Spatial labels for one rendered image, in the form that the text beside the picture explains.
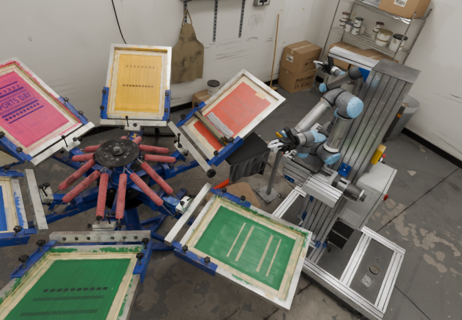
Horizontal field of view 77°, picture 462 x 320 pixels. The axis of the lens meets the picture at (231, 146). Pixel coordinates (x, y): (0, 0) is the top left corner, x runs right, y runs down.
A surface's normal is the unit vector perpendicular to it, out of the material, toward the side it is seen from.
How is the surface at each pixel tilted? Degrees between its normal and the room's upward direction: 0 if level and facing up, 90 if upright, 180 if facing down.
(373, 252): 0
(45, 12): 90
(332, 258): 0
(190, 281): 0
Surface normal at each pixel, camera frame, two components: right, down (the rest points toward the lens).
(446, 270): 0.10, -0.75
